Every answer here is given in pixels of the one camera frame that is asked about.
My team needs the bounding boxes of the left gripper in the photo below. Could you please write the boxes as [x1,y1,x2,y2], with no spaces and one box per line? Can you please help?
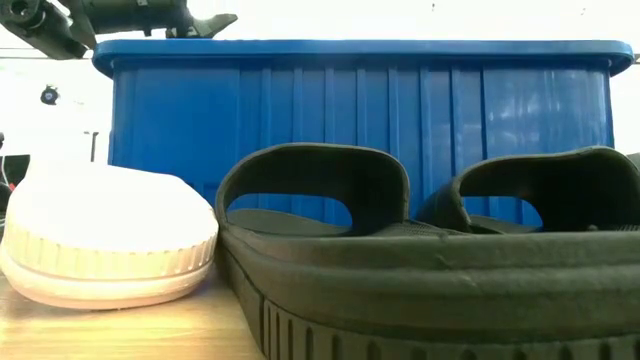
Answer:
[82,0,239,39]

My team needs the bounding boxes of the thin dark post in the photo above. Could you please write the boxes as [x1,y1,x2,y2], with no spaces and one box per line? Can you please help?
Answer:
[83,130,100,162]

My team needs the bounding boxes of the blue plastic bin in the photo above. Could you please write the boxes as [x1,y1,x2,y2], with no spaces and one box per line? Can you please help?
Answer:
[91,38,636,230]

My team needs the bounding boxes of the large black slide sandal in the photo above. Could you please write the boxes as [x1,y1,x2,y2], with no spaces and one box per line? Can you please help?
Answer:
[214,142,640,360]
[417,144,640,236]

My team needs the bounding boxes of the black round knob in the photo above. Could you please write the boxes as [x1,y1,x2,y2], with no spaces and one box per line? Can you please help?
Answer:
[39,84,60,106]

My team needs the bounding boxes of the pink slide sandal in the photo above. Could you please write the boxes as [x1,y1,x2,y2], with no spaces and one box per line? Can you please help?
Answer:
[0,155,220,311]

